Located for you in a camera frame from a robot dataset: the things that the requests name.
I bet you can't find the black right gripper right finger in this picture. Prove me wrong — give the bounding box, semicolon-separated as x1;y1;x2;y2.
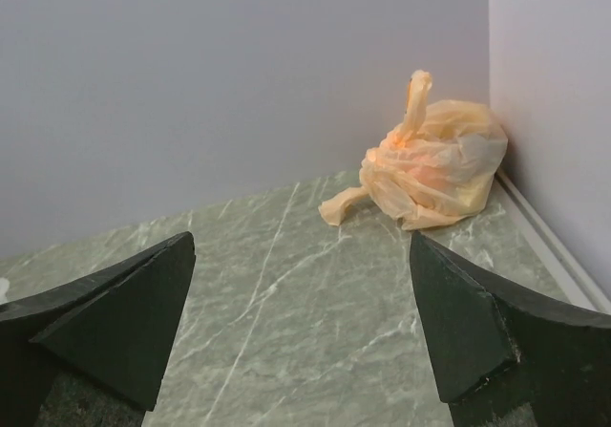
410;232;610;426

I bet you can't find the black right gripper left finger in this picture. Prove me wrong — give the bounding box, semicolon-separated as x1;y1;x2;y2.
1;232;195;426

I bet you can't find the orange translucent plastic bag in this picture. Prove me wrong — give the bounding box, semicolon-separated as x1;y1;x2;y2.
319;70;508;231

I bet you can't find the white edge rail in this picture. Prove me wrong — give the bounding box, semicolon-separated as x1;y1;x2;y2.
496;170;610;314

